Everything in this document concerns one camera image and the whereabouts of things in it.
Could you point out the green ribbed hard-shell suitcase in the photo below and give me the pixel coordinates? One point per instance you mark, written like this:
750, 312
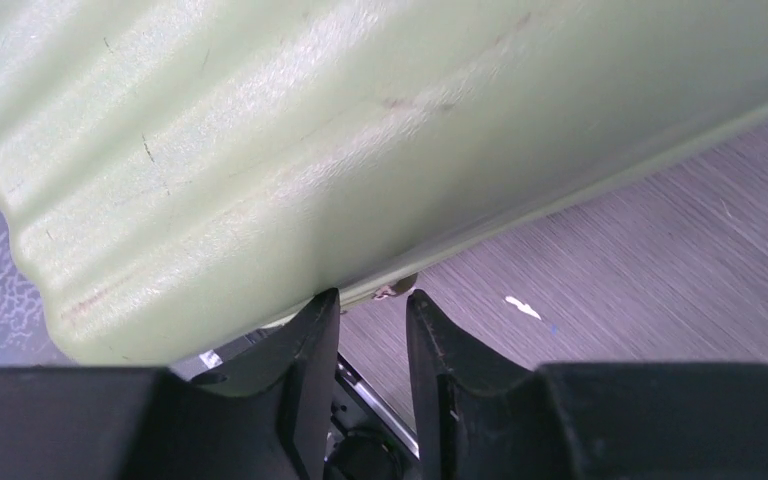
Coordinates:
174, 174

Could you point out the metal zipper pull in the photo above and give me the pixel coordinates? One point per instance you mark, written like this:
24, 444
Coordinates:
397, 288

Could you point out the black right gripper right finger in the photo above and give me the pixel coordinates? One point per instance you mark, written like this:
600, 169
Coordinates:
474, 409

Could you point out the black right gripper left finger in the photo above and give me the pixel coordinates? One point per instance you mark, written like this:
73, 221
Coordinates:
265, 413

